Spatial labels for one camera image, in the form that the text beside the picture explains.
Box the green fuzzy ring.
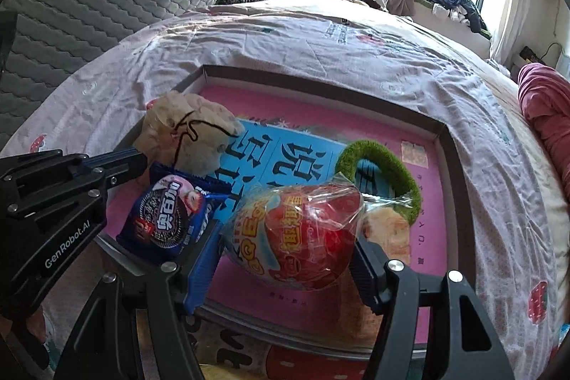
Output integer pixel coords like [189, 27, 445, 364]
[334, 139, 423, 226]

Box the cream curtain right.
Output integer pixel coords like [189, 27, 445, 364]
[487, 0, 538, 69]

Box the beige sheer drawstring pouch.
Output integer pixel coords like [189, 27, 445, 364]
[133, 90, 244, 177]

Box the dark shallow box tray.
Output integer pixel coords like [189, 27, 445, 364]
[99, 66, 475, 362]

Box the surprise egg toy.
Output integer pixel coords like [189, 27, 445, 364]
[223, 175, 363, 291]

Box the yellow rice cracker packet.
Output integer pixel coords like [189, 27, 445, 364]
[200, 364, 266, 380]

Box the clear cracker stack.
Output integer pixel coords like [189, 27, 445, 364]
[338, 201, 414, 345]

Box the blue cookie packet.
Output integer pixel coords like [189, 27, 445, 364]
[116, 162, 232, 266]

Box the pink rolled blanket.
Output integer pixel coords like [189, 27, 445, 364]
[518, 63, 570, 199]

